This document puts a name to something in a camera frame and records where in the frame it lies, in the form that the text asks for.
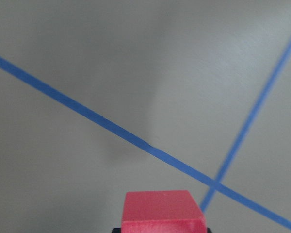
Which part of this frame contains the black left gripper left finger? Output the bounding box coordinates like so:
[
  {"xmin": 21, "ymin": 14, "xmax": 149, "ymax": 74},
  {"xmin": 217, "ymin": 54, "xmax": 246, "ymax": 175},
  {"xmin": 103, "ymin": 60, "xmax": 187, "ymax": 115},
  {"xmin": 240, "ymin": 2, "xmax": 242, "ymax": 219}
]
[{"xmin": 112, "ymin": 228, "xmax": 121, "ymax": 233}]

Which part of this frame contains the red block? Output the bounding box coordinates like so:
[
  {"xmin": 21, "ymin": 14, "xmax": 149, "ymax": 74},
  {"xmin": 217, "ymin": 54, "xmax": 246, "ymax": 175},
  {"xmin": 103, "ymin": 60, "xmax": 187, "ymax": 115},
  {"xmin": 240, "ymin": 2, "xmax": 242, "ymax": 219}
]
[{"xmin": 120, "ymin": 190, "xmax": 208, "ymax": 233}]

